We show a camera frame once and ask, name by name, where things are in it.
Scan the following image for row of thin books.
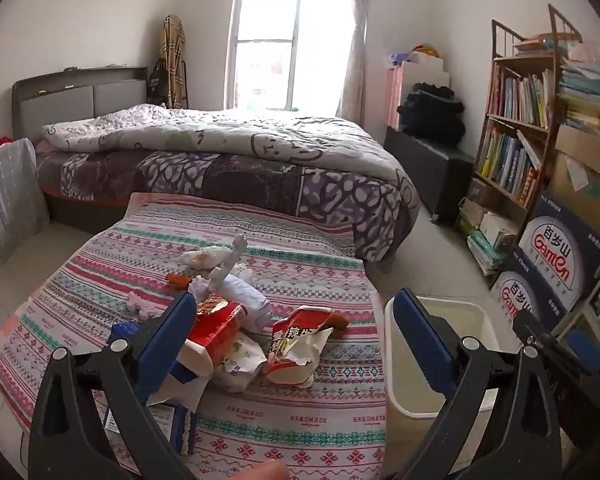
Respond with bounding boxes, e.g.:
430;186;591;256
486;64;557;129

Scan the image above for pink white cabinet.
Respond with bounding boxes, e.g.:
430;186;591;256
386;52;452;131

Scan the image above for brown cardboard box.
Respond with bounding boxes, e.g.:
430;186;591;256
549;125;600;227

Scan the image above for stack of books on floor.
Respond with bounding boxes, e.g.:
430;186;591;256
457;195;522;277

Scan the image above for colourful toys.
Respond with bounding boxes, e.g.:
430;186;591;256
387;42;442;68

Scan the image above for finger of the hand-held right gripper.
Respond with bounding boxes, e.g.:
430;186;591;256
511;309;600;397

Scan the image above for plaid coat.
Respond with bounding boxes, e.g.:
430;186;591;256
160;15;187;110

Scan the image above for red yellow snack packet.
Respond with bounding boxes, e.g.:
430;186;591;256
186;297;249;377

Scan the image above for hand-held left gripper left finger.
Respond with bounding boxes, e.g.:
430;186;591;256
28;291;201;480

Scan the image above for stack of papers and booklets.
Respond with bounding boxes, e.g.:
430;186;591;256
556;40;600;137

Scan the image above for blue white carton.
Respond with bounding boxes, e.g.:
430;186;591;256
101;321;212;456

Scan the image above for torn red snack packet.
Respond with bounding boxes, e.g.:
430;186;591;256
264;306;337;387

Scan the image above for grey bed with headboard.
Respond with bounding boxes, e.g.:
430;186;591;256
11;65;151;233

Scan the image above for white printed wrapper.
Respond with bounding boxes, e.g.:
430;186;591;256
214;334;267;394

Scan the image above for stained crumpled tissue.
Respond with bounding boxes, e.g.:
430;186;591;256
174;246;232;269

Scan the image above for white trash bin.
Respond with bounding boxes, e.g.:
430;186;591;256
384;295;505;480

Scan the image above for black storage bench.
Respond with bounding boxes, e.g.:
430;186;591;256
384;126;476;224

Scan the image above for row of thick books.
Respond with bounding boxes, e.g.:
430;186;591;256
476;127;544;202

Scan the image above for grey striped cloth cover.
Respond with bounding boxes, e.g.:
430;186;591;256
0;138;51;282

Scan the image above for wooden bookshelf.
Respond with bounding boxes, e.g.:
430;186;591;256
459;4;582;228

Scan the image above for cream cartoon quilt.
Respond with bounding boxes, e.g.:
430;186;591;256
40;104;412;197

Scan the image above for black bag on cabinet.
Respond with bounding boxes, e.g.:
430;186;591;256
397;82;467;144

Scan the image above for beige curtain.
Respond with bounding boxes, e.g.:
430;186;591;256
336;0;372;122

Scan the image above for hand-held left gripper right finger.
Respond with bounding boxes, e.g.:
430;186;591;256
392;288;563;480

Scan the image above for striped patterned tablecloth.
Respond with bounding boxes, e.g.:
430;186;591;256
0;192;388;480

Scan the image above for crumpled white tissue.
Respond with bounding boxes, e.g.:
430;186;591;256
126;291;169;319
187;277;217;302

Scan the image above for window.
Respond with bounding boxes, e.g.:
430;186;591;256
223;0;366;112

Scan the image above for blue printed carton box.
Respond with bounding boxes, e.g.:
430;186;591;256
489;247;569;332
516;189;600;302

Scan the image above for white plastic bag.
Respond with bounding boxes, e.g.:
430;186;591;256
224;269;274;332

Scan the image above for purple patterned bedspread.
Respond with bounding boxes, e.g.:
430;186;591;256
34;149;423;273

